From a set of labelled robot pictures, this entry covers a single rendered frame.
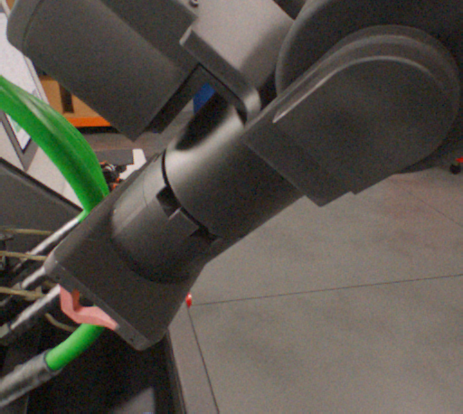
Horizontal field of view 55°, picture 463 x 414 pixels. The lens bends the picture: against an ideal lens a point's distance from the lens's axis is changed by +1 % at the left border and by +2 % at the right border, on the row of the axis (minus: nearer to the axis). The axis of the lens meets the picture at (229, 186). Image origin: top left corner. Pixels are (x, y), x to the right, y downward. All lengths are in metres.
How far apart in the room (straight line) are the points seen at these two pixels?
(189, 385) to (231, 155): 0.48
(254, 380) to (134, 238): 1.77
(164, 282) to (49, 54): 0.12
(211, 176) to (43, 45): 0.07
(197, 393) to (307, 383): 1.39
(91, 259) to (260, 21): 0.13
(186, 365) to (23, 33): 0.52
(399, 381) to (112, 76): 1.97
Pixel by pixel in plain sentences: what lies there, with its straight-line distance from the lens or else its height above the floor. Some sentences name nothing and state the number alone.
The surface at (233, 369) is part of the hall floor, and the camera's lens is 2.00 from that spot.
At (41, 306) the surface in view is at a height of 1.09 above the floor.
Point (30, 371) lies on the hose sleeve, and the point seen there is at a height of 1.16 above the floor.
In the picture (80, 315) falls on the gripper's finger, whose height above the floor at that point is 1.21.
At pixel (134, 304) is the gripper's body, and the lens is 0.22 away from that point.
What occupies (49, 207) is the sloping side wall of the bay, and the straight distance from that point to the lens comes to 0.73.
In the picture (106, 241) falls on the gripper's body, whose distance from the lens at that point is 0.23.
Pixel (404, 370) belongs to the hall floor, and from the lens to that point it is 2.13.
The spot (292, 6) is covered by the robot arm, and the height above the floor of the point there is 1.39.
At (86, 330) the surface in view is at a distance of 0.32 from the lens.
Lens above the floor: 1.38
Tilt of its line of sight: 21 degrees down
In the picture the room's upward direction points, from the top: straight up
